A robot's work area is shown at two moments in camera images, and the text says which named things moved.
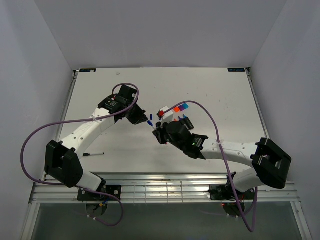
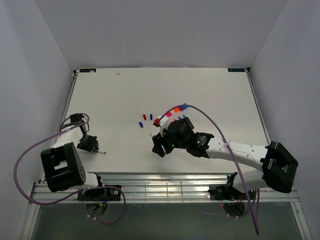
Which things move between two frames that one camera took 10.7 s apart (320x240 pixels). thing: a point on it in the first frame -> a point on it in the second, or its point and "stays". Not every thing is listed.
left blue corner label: x=87 y=70 stays
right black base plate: x=224 y=192 stays
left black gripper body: x=135 y=114 -> x=88 y=143
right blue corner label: x=236 y=69 stays
